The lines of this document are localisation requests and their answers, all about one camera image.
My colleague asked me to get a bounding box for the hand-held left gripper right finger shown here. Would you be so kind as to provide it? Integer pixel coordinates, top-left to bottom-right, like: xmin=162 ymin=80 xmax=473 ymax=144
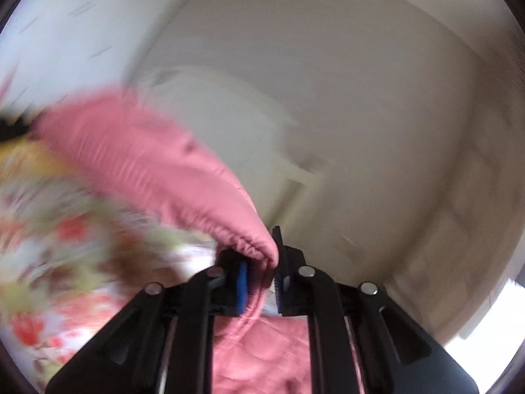
xmin=271 ymin=226 xmax=478 ymax=394

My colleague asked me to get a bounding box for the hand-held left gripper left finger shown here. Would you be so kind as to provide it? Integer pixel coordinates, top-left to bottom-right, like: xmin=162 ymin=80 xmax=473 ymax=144
xmin=45 ymin=250 xmax=251 ymax=394

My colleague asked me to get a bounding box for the pink padded coat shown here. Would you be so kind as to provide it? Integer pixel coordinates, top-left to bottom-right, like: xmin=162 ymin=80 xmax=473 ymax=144
xmin=31 ymin=90 xmax=366 ymax=394

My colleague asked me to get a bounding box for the white bed headboard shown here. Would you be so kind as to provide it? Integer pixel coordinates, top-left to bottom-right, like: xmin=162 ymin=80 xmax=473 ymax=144
xmin=135 ymin=66 xmax=329 ymax=222

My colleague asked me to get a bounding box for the floral bedspread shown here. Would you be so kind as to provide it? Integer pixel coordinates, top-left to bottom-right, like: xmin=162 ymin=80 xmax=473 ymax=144
xmin=0 ymin=168 xmax=222 ymax=390

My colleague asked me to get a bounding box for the patterned beige curtain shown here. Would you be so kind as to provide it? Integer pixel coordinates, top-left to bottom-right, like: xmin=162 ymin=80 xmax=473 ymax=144
xmin=386 ymin=29 xmax=525 ymax=337

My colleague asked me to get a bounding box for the bright window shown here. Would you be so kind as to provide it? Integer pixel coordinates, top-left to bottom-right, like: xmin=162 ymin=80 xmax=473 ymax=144
xmin=443 ymin=277 xmax=523 ymax=378

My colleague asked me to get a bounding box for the yellow bed sheet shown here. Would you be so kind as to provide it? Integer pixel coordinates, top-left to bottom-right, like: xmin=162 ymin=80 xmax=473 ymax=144
xmin=0 ymin=140 xmax=83 ymax=181

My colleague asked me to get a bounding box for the white wardrobe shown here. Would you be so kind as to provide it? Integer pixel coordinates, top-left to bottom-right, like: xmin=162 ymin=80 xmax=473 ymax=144
xmin=0 ymin=0 xmax=198 ymax=107

